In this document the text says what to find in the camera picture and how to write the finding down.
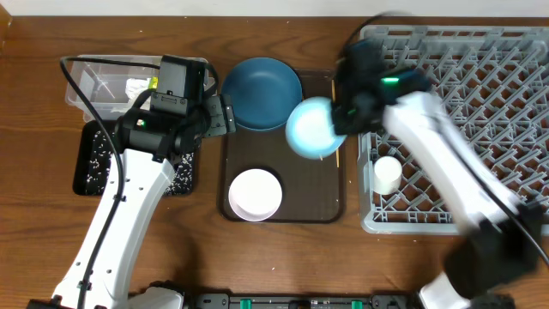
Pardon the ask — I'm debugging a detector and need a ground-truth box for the white cup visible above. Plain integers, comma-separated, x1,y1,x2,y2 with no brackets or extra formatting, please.
373,156,402,195

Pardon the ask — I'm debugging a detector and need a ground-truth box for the light blue bowl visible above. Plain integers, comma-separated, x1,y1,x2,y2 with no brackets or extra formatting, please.
285,97,347,160

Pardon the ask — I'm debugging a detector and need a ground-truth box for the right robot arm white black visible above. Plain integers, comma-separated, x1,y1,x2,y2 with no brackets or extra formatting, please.
331,40,548,308

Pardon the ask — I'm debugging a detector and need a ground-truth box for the waste paper wrapper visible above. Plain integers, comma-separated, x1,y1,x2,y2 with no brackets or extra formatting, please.
124,76,158,102

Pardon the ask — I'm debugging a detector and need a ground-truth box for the black bin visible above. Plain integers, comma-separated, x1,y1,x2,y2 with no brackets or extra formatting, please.
71,119,201,197

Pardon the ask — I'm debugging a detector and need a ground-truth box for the dark blue plate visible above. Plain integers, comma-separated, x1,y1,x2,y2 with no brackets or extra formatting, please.
221,58,303,131

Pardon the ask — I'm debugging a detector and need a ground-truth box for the pink bowl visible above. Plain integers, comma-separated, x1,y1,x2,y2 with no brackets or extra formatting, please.
227,168,283,222

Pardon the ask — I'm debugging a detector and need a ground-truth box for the clear plastic bin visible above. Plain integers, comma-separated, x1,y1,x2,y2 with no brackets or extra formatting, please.
64,54,217,128

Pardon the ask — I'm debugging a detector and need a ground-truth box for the grey dishwasher rack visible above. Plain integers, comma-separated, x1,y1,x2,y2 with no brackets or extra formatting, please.
357,25,548,235

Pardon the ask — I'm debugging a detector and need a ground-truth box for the brown serving tray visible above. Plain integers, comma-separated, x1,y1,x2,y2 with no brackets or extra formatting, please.
219,68,347,224

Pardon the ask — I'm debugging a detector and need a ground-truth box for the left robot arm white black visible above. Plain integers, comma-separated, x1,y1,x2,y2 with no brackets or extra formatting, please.
27,55,236,308

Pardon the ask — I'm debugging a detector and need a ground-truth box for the black rail at table edge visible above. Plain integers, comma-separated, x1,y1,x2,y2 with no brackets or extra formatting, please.
128,287,516,309

